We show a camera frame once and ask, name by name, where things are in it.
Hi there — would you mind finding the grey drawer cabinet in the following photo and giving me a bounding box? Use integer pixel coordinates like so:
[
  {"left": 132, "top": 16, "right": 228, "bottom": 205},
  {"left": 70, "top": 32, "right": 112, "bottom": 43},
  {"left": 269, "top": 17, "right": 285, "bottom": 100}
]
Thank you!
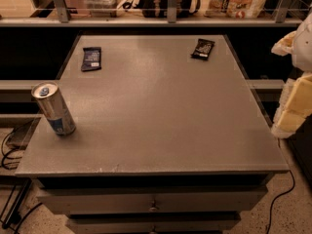
[{"left": 17, "top": 35, "right": 289, "bottom": 234}]

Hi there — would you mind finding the printed plastic shopping bag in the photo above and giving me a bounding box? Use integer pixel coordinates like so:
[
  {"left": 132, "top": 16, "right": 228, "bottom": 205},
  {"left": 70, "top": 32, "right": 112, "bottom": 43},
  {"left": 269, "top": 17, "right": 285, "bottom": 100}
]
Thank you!
[{"left": 205, "top": 0, "right": 266, "bottom": 19}]

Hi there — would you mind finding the black rxbar chocolate wrapper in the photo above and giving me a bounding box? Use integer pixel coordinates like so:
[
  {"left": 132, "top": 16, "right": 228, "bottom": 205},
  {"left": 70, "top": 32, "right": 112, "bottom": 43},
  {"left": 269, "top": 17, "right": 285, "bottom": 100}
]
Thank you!
[{"left": 191, "top": 39, "right": 215, "bottom": 60}]

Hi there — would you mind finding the grey side bench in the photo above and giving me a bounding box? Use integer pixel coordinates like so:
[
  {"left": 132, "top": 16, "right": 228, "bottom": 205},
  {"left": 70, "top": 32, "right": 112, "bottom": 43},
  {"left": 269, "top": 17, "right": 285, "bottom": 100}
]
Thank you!
[{"left": 0, "top": 80, "right": 59, "bottom": 127}]

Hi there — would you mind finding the grey metal shelf rail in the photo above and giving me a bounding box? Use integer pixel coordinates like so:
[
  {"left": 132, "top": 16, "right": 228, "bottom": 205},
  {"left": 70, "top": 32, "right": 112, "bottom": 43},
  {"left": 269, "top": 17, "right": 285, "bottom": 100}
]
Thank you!
[{"left": 0, "top": 0, "right": 305, "bottom": 27}]

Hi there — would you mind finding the black backpack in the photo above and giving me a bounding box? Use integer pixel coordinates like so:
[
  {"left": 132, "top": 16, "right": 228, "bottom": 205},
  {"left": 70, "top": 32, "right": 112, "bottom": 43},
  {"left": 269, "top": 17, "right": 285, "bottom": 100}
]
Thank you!
[{"left": 137, "top": 0, "right": 201, "bottom": 18}]

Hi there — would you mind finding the dark blue snack bar wrapper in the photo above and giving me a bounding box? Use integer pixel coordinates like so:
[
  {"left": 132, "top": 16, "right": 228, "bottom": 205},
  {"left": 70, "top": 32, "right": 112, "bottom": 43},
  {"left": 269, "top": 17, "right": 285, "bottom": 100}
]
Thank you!
[{"left": 81, "top": 47, "right": 101, "bottom": 72}]

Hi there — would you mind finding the silver blue energy drink can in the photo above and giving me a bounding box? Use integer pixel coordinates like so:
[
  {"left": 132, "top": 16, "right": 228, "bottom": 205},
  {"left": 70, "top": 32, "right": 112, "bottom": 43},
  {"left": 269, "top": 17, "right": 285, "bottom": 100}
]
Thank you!
[{"left": 31, "top": 82, "right": 76, "bottom": 136}]

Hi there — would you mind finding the black floor cable right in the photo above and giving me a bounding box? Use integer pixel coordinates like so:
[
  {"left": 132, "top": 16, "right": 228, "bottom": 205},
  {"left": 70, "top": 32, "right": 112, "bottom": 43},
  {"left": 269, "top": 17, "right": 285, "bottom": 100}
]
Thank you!
[{"left": 265, "top": 169, "right": 296, "bottom": 234}]

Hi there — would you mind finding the black cables left floor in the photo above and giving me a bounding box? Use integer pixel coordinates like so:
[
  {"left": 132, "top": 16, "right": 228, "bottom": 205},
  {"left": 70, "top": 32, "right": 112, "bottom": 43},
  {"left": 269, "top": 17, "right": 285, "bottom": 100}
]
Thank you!
[{"left": 0, "top": 120, "right": 43, "bottom": 234}]

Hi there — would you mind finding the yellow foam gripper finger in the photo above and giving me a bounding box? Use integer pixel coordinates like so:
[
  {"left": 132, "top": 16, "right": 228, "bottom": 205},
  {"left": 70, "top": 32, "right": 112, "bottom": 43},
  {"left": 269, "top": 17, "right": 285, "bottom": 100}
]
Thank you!
[
  {"left": 271, "top": 74, "right": 312, "bottom": 138},
  {"left": 271, "top": 31, "right": 296, "bottom": 57}
]

